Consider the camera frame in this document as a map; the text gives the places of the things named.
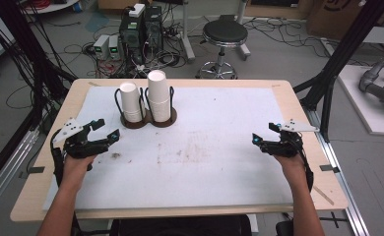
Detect short stack of white cups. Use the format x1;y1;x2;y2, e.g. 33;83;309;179
119;82;146;124

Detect black frame post with cables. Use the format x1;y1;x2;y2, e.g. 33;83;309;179
0;0;78;132

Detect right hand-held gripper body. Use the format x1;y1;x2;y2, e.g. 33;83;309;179
262;118;320;158

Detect tall stack of white cups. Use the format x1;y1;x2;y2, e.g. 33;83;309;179
147;69;173;123

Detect person's right hand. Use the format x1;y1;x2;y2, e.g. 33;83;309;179
273;152;308;190

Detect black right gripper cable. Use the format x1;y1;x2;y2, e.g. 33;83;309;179
297;142;315;194

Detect person's left hand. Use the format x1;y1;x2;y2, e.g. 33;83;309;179
61;154;97;190

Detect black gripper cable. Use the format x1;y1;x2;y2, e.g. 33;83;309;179
49;130;66;189
297;142;315;194

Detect white floor platform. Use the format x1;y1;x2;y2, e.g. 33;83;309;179
337;64;384;138

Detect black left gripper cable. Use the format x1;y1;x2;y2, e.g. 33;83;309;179
49;130;66;189

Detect black round stool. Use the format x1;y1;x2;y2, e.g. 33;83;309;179
195;19;250;80

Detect dark double wire cup holder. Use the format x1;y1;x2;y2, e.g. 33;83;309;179
113;86;178;130

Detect black tape strip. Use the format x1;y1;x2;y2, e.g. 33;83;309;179
18;165;46;180
319;163;341;174

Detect person's dark clothing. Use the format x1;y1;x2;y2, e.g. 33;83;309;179
109;214;254;236

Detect aluminium floor rail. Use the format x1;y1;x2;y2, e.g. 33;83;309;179
305;107;371;236
0;128;40;219

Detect tangle of black floor cables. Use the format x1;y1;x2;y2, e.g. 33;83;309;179
122;45;189;79

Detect white box on computer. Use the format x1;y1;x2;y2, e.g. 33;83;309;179
128;3;147;19

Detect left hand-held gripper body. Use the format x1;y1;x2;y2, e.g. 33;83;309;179
52;117;111;160

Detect round white table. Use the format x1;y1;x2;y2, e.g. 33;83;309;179
22;0;80;16

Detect white table leg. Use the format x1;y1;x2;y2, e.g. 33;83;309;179
234;0;252;62
179;0;197;64

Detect light wooden table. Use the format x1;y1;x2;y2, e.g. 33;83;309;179
10;78;350;223

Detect white table mat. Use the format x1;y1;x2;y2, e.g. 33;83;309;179
41;86;294;211

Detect black computer tower green sticker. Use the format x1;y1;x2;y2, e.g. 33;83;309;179
118;13;146;66

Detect grey bench power supply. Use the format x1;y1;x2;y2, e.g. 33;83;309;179
108;34;122;61
93;33;111;61

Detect long black floor cables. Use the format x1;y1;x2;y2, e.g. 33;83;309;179
243;17;334;59

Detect brown cardboard box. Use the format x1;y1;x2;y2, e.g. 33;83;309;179
305;0;384;41

